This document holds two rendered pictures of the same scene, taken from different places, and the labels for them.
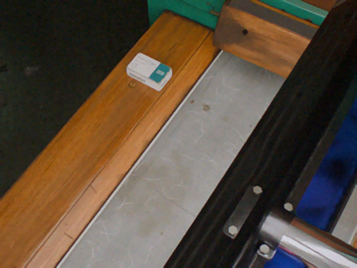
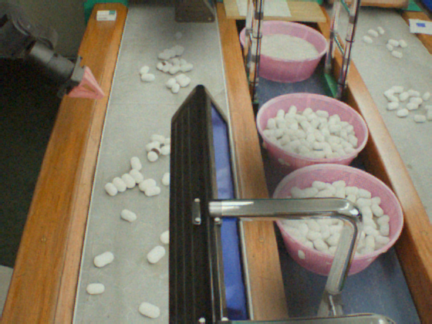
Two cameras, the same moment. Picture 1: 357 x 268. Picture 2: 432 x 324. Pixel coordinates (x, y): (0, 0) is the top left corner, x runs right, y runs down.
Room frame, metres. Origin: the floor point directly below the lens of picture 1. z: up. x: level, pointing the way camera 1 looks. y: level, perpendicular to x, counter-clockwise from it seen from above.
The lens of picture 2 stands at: (-0.92, 0.86, 1.50)
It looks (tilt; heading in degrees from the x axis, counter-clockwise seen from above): 39 degrees down; 314
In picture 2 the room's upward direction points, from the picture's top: 3 degrees clockwise
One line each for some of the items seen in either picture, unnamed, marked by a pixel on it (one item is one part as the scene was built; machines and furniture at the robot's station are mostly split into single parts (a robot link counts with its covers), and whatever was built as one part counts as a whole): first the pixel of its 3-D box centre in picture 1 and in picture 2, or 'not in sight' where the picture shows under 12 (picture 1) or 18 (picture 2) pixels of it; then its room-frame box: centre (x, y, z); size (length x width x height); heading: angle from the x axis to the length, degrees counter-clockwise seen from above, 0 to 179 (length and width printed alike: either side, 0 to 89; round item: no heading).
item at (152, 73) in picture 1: (149, 71); (106, 15); (0.47, -0.03, 0.77); 0.06 x 0.04 x 0.02; 49
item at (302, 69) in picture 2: not in sight; (282, 52); (-0.02, -0.34, 0.72); 0.27 x 0.27 x 0.10
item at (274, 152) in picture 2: not in sight; (310, 140); (-0.35, -0.05, 0.72); 0.27 x 0.27 x 0.10
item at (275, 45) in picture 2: not in sight; (282, 55); (-0.02, -0.34, 0.71); 0.22 x 0.22 x 0.06
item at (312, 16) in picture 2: not in sight; (274, 9); (0.15, -0.48, 0.77); 0.33 x 0.15 x 0.01; 49
